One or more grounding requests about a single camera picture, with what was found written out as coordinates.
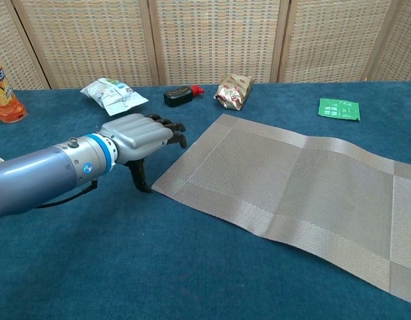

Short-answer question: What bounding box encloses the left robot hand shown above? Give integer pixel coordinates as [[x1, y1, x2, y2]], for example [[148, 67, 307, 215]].
[[100, 113, 189, 194]]

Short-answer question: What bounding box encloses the brown woven placemat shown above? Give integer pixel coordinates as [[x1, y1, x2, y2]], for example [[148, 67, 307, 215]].
[[151, 113, 411, 307]]

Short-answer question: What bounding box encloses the white snack bag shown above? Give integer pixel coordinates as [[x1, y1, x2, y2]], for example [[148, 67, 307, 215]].
[[80, 77, 149, 117]]

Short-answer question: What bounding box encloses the golden snack package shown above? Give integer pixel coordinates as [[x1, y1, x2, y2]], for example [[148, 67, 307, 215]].
[[213, 73, 254, 111]]

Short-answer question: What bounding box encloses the woven bamboo folding screen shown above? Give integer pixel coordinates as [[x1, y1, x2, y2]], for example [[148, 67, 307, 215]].
[[0, 0, 411, 91]]

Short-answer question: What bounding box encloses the blue table cover cloth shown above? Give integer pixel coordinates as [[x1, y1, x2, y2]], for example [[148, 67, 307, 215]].
[[0, 79, 411, 320]]

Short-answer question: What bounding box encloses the orange drink bottle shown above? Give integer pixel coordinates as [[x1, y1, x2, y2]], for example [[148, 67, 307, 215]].
[[0, 49, 27, 124]]

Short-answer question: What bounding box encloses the green tea packet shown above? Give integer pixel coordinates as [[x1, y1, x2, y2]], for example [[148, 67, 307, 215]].
[[317, 97, 362, 122]]

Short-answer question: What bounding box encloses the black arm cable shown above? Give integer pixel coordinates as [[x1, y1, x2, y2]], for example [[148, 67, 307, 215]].
[[35, 179, 99, 209]]

